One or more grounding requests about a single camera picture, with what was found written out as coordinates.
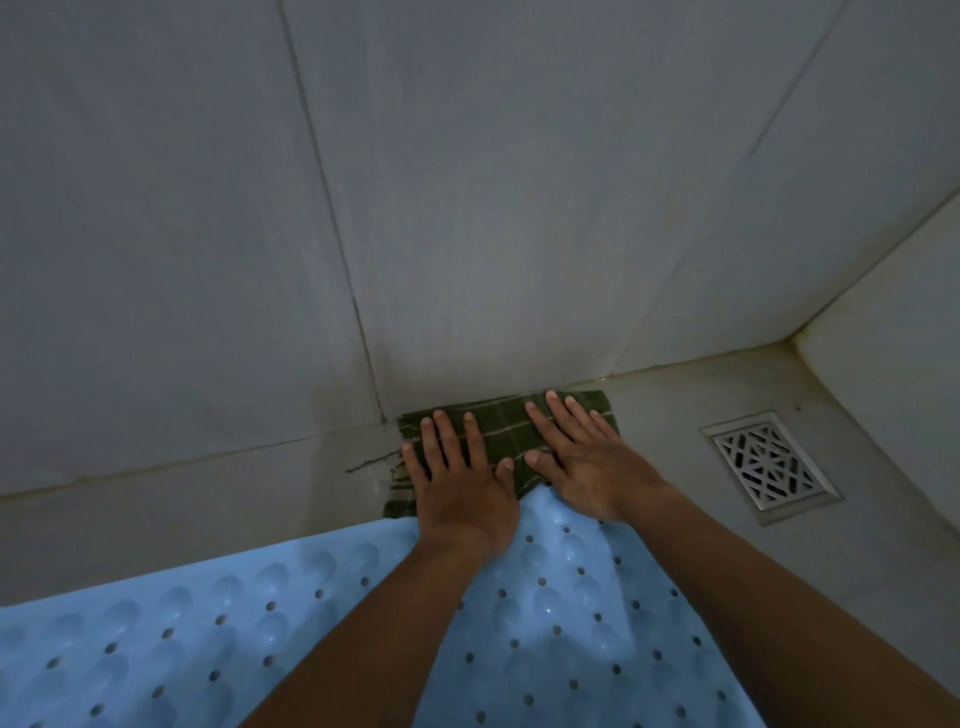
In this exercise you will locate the person's right hand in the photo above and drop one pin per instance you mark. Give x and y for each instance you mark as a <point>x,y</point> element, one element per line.
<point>600,472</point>

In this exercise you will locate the person's left hand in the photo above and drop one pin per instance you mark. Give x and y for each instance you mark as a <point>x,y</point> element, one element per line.
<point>463,502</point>

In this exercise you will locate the person's left middle finger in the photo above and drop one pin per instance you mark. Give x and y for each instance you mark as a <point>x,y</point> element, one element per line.
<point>448,442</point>

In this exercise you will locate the person's right thumb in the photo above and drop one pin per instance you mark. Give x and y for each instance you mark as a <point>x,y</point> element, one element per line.
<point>541,465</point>

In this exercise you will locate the person's right little finger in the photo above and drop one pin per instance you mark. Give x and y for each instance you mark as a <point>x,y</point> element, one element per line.
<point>607,429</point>

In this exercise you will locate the person's left thumb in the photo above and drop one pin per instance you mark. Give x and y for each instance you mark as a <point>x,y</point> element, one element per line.
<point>506,475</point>

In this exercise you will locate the person's right middle finger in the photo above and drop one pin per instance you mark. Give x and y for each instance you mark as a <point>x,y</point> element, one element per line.
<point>568,416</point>

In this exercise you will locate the person's left little finger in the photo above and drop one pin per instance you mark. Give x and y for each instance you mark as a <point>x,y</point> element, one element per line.
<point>413,465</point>

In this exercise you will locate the dark green checked cloth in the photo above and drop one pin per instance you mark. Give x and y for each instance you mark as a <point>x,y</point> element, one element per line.
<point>502,435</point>

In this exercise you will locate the person's left forearm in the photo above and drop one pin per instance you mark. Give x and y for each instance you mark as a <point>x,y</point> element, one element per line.
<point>375,637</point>

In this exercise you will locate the person's right forearm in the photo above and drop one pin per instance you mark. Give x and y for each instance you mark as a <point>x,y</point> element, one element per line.
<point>757,615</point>

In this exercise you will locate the square metal floor drain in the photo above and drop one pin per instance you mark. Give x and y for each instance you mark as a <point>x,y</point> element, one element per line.
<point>771,463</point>

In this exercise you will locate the light blue rubber bath mat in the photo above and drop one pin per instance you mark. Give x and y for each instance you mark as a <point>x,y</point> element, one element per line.
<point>165,637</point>

